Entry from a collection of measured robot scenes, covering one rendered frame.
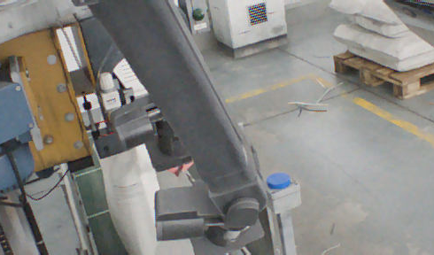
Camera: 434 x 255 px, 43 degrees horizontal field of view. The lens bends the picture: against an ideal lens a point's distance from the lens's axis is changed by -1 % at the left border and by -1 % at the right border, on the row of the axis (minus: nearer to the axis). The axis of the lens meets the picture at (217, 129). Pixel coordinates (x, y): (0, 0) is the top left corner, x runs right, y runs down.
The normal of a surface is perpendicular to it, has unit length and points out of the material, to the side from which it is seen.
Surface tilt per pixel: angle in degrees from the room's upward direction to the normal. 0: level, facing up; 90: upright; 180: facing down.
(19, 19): 90
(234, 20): 90
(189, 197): 28
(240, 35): 90
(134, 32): 118
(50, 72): 90
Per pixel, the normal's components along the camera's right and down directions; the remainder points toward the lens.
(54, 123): 0.35, 0.33
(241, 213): 0.13, 0.77
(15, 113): 0.70, 0.18
